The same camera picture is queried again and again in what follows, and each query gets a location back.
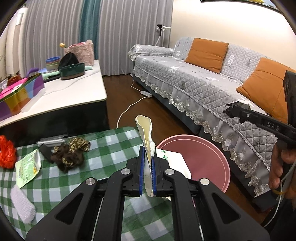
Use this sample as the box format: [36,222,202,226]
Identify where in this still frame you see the white power strip cable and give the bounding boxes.
[116,79,153,129]

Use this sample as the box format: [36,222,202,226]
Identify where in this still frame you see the white top coffee table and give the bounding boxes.
[1,60,109,147]

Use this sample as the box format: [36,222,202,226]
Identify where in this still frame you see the green snack wrapper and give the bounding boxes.
[15,149,42,188]

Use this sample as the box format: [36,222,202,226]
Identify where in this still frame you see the cream paper bag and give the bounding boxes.
[134,114,192,198]

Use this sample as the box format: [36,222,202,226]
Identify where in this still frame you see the orange cushion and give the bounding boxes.
[185,38,229,74]
[236,58,295,123]

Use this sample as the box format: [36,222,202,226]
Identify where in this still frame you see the red plastic bag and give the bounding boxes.
[0,136,16,169]

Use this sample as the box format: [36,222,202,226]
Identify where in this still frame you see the clear plastic packaging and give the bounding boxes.
[37,135,67,147]

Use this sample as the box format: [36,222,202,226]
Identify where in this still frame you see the green checkered tablecloth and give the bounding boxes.
[0,127,174,240]

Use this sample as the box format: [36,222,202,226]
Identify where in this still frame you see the dark green round tin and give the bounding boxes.
[60,63,85,80]

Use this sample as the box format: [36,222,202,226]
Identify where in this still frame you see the red teapot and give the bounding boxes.
[7,74,22,87]

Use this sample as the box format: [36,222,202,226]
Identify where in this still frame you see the purple foam fruit net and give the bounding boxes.
[11,185,36,224]

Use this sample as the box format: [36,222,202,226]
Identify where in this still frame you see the pink lace basket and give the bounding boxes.
[64,39,95,66]

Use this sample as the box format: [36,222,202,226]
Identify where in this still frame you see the colourful gift box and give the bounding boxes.
[1,74,44,121]

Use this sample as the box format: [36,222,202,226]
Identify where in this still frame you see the black hat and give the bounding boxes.
[58,52,79,71]

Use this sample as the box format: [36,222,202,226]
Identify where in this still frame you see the pink trash bin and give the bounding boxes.
[156,135,230,192]

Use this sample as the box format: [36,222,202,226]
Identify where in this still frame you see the grey covered sofa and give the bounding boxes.
[128,37,277,196]

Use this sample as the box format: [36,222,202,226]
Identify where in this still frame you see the teal curtain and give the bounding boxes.
[79,0,101,59]

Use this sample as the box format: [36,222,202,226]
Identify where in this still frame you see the orange cushion far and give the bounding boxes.
[185,38,229,74]

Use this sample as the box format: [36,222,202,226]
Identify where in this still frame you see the brown gold fabric bow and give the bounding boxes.
[50,137,91,173]

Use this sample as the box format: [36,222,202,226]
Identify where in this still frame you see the orange cushion near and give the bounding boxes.
[236,58,295,123]

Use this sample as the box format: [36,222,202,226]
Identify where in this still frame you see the stack of coloured bowls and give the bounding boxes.
[46,56,61,71]

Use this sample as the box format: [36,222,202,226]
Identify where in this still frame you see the person's right hand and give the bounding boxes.
[268,144,296,207]

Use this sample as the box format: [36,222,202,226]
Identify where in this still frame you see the grey curtains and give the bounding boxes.
[4,0,174,77]

